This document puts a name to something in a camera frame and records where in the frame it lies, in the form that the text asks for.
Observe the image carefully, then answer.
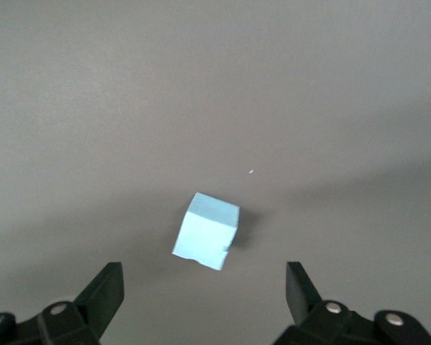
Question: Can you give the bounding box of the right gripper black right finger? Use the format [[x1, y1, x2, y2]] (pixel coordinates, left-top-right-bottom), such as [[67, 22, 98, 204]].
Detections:
[[272, 261, 431, 345]]

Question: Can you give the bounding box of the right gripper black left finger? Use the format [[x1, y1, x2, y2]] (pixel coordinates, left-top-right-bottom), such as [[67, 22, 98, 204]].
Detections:
[[0, 261, 126, 345]]

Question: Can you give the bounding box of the light blue foam block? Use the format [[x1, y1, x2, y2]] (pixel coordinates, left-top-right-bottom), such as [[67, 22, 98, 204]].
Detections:
[[170, 192, 241, 272]]

